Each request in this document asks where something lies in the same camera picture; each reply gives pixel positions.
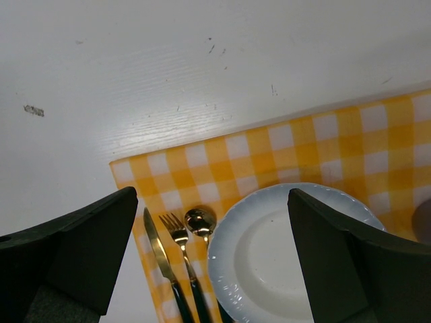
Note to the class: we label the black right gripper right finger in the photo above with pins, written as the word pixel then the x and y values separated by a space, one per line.
pixel 354 272

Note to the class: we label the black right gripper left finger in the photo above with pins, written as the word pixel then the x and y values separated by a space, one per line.
pixel 65 270

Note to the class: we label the purple mug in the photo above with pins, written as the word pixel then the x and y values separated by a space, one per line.
pixel 421 222

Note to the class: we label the white blue-rimmed plate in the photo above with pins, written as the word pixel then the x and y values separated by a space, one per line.
pixel 253 264

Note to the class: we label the yellow checkered cloth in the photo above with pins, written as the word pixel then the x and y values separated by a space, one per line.
pixel 379 153

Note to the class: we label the gold fork black handle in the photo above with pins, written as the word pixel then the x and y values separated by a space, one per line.
pixel 180 236

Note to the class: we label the gold knife black handle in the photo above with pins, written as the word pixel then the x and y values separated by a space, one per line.
pixel 165 267

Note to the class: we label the gold spoon black handle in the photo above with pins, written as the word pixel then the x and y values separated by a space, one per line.
pixel 200 222

